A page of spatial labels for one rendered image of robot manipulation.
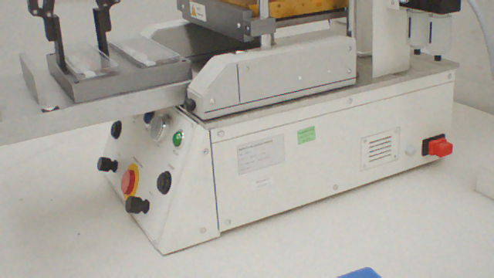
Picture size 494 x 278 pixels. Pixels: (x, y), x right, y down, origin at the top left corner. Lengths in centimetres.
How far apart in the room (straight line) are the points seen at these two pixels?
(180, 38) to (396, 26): 37
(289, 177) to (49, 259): 36
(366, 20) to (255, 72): 30
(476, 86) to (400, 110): 43
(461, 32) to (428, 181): 46
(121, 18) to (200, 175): 165
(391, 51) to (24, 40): 163
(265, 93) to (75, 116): 25
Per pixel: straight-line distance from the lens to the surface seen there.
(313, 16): 88
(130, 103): 78
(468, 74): 136
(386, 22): 91
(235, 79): 77
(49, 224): 95
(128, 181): 92
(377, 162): 95
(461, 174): 103
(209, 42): 105
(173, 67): 80
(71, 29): 233
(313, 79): 83
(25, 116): 75
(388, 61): 93
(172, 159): 82
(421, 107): 98
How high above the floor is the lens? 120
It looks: 23 degrees down
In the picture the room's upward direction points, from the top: 4 degrees counter-clockwise
